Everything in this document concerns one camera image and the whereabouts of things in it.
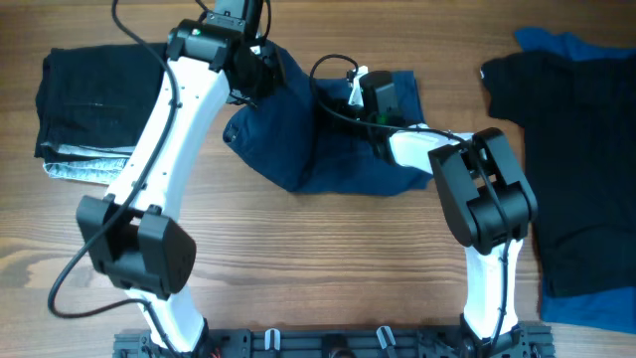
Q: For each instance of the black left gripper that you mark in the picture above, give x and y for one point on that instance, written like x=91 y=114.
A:
x=270 y=54

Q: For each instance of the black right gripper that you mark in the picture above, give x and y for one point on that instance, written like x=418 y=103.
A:
x=334 y=121

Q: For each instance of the blue shorts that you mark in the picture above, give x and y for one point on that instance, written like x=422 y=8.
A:
x=290 y=141

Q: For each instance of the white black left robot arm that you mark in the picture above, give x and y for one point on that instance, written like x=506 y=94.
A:
x=132 y=234

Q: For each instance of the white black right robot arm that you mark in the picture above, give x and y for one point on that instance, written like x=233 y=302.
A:
x=487 y=202

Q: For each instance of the folded black trousers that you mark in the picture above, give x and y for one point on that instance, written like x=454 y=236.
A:
x=95 y=101

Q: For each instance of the black t-shirt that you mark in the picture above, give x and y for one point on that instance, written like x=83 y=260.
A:
x=579 y=124

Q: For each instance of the blue garment under black shirt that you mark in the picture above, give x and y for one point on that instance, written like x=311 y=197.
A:
x=612 y=309

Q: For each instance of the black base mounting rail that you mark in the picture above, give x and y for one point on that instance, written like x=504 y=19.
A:
x=527 y=341

